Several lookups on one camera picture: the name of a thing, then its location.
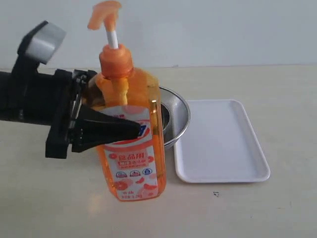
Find white rectangular plastic tray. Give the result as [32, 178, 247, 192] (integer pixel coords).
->
[174, 99, 270, 183]

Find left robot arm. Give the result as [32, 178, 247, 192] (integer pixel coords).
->
[0, 56, 141, 159]

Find orange dish soap pump bottle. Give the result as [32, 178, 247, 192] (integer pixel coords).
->
[86, 0, 166, 201]

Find steel mesh colander basin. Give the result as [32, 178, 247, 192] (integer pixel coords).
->
[159, 86, 191, 150]

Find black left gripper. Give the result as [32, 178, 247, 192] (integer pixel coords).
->
[9, 55, 140, 159]

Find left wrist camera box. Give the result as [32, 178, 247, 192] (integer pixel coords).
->
[17, 20, 66, 64]

